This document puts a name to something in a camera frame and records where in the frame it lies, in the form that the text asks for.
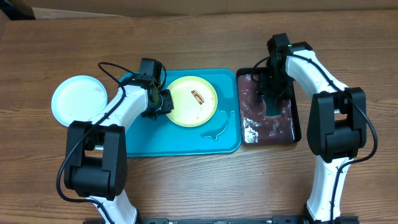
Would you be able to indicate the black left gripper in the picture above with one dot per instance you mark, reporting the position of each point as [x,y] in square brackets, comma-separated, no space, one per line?
[167,108]

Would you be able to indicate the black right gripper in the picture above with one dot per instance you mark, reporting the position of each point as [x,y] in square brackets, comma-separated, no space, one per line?
[264,88]

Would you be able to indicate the green scrub sponge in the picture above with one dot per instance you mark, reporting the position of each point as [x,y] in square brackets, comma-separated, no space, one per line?
[271,105]

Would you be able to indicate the yellow plate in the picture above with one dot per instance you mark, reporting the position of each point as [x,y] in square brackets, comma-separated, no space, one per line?
[195,101]

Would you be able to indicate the light blue plate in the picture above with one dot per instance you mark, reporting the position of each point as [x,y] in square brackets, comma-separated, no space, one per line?
[78,98]

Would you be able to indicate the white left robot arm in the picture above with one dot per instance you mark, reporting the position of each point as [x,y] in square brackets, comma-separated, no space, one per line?
[95,166]

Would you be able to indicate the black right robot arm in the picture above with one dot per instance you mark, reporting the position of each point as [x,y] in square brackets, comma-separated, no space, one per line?
[336,126]

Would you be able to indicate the teal plastic tray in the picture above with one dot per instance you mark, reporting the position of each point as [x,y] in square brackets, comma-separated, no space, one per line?
[221,134]

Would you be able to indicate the black water tray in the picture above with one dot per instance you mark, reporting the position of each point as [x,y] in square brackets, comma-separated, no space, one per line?
[259,129]

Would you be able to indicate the cardboard backboard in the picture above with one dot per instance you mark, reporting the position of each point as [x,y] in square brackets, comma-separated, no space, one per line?
[74,8]

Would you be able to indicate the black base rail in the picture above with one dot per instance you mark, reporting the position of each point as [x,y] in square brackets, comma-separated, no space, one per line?
[274,220]

